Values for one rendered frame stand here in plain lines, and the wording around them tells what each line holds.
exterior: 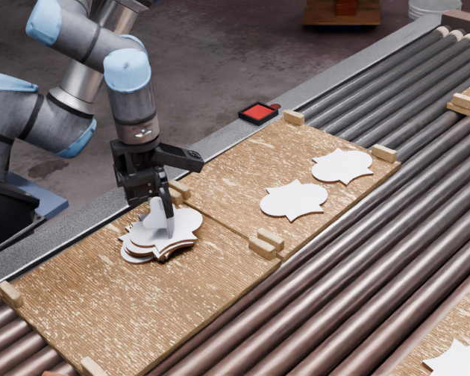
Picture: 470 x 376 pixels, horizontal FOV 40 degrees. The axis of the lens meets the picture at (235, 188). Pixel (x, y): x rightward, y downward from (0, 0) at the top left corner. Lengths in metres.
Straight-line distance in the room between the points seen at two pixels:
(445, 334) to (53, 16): 0.84
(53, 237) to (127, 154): 0.34
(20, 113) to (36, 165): 1.94
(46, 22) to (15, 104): 0.41
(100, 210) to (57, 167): 1.95
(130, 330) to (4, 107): 0.62
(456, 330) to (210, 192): 0.60
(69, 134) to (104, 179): 1.69
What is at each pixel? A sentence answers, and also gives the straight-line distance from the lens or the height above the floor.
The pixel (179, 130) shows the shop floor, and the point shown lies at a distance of 3.51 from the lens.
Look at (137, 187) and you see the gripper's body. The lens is 1.19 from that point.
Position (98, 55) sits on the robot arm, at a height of 1.32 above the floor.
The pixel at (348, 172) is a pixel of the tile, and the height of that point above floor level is 0.94.
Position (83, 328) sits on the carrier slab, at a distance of 1.19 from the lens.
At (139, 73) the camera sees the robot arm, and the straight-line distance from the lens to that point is 1.09.
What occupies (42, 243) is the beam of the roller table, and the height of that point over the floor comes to 0.91.
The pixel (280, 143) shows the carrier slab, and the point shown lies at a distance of 1.58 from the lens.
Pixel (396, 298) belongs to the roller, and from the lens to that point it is 1.22.
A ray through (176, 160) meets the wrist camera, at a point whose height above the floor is 1.13.
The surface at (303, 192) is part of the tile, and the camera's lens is 1.40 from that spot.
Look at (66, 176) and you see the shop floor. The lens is 3.32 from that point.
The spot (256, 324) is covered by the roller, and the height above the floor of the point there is 0.91.
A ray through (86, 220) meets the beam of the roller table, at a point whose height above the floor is 0.92.
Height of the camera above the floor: 1.78
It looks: 36 degrees down
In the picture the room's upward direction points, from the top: 5 degrees counter-clockwise
